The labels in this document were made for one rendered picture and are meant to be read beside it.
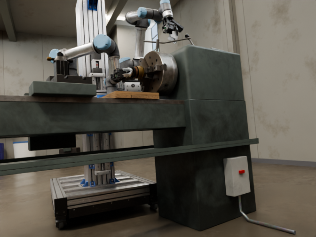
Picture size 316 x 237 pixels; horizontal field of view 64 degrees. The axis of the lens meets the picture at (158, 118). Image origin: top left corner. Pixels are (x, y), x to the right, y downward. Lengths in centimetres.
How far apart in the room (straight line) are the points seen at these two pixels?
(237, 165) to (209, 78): 65
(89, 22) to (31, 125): 156
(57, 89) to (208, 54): 111
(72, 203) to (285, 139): 370
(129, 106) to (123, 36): 776
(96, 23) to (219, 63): 130
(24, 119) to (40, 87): 17
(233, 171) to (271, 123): 321
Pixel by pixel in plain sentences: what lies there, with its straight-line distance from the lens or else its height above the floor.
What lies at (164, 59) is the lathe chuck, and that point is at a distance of 175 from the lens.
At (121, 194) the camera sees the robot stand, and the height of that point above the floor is 18.
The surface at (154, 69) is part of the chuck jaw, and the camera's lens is 172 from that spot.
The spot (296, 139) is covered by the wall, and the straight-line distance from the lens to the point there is 471.
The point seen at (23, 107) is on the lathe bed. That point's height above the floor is 81.
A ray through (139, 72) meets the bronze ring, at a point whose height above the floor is 107.
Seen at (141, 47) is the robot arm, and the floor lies 147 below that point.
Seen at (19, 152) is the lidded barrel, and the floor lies 49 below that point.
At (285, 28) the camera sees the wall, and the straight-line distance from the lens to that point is 496.
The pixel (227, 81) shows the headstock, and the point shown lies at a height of 101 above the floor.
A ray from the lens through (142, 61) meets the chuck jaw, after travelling 186.
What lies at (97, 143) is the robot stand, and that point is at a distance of 233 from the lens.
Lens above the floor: 63
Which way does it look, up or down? 4 degrees up
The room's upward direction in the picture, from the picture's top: 4 degrees counter-clockwise
